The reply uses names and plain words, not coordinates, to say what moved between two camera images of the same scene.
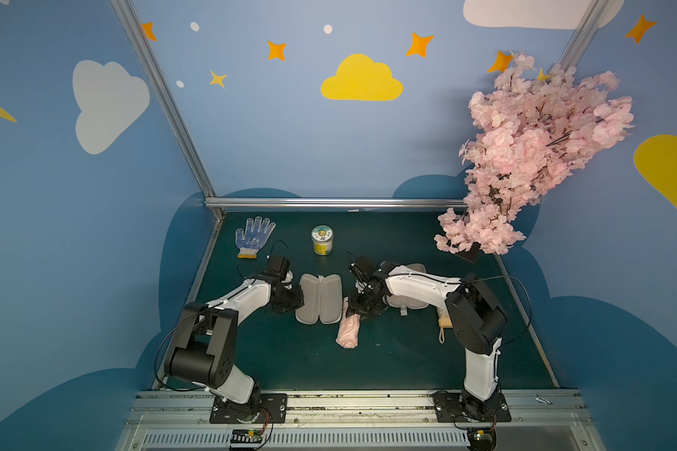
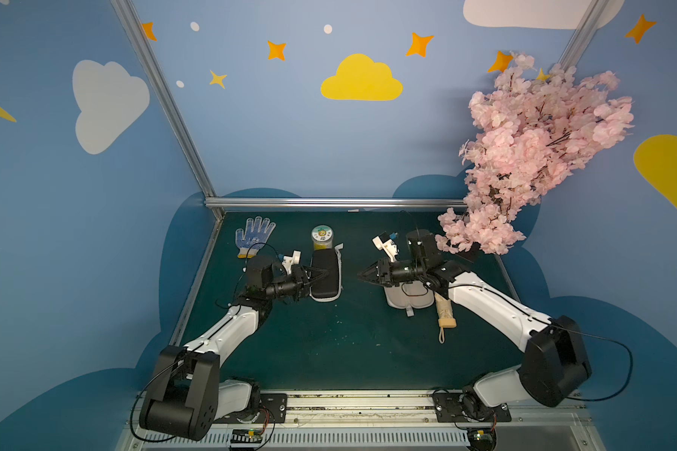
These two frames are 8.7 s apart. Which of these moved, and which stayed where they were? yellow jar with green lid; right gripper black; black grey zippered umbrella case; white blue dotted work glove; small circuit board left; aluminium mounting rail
Moved: black grey zippered umbrella case; right gripper black
Stayed: small circuit board left; white blue dotted work glove; aluminium mounting rail; yellow jar with green lid
